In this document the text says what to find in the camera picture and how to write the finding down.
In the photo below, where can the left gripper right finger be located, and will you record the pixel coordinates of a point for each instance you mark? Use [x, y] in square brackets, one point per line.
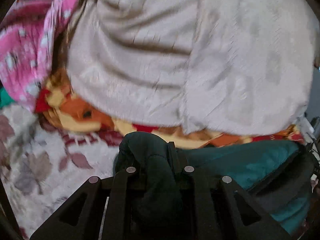
[214, 205]

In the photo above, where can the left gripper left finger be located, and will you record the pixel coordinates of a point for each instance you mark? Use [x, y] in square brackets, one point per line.
[100, 209]

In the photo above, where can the green quilted puffer jacket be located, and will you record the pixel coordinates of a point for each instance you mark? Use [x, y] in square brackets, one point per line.
[275, 172]

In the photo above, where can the floral leaf bedspread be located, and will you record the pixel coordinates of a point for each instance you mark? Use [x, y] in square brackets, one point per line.
[41, 166]

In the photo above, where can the red orange yellow blanket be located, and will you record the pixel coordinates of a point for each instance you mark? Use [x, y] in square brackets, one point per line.
[64, 109]

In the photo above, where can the beige embossed quilt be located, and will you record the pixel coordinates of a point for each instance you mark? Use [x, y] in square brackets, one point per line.
[234, 66]

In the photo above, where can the green cloth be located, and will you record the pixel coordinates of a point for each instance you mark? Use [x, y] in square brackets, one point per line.
[5, 98]

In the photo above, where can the pink penguin fleece garment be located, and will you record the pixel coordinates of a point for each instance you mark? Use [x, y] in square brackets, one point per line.
[28, 32]

